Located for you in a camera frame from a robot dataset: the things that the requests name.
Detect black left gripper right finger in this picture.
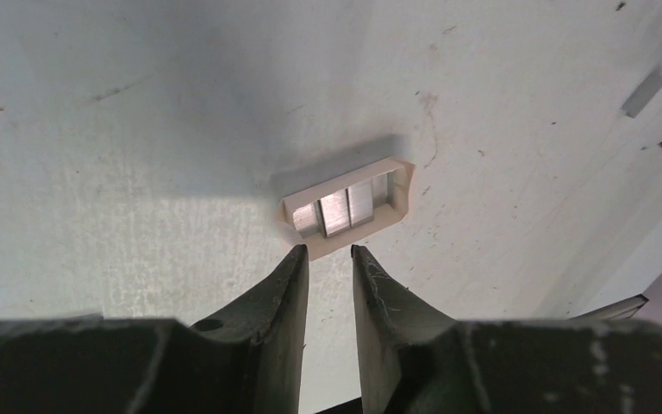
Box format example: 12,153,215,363
351,245,662,413

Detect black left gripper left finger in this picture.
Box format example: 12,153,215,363
0,245,309,413

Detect white staple tray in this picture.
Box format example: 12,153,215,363
275,158,415,261

